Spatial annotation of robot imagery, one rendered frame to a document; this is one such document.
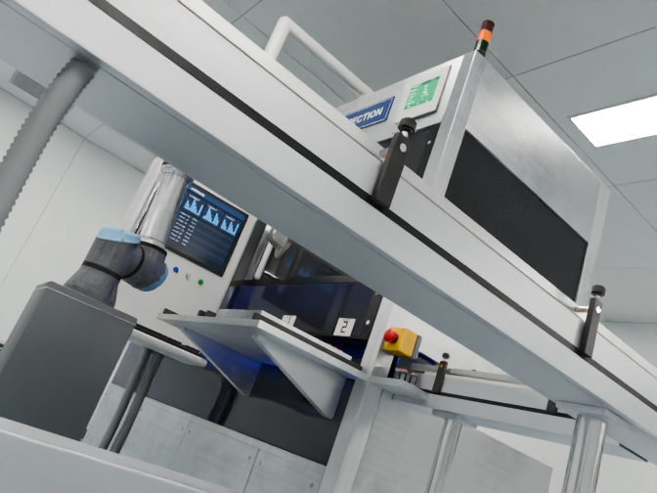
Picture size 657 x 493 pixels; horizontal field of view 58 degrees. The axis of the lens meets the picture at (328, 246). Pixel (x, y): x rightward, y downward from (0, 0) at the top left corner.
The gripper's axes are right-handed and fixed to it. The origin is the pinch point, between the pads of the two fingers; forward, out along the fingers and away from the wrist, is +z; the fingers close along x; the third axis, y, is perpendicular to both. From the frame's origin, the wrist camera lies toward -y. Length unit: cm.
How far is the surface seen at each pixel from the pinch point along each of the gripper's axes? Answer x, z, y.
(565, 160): 12, -94, -100
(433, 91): -2, -86, -34
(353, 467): 12, 47, -40
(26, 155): 93, 35, 74
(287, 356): 2.5, 25.6, -13.2
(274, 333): 10.9, 23.0, -1.2
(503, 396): 51, 19, -47
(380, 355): 12.4, 15.1, -37.2
